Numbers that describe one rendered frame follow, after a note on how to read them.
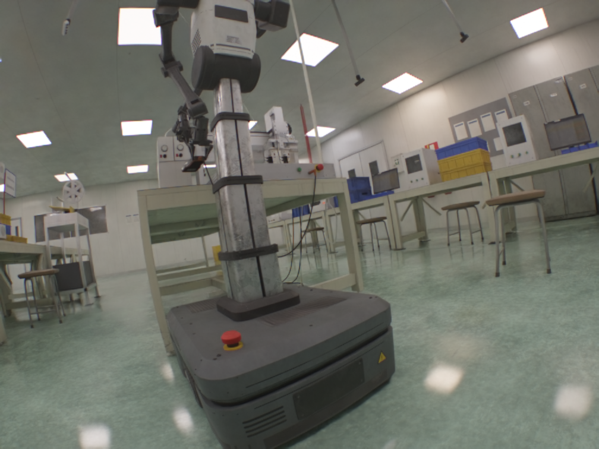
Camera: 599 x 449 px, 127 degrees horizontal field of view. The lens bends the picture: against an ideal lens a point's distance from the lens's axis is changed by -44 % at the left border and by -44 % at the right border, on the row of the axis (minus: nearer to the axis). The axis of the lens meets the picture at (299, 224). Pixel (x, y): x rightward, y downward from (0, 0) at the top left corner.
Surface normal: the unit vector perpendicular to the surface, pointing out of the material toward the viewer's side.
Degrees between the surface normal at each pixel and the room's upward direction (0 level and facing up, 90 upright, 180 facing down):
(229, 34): 90
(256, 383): 90
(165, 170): 90
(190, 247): 90
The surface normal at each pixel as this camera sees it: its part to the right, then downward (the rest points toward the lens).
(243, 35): 0.55, -0.11
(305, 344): 0.28, -0.77
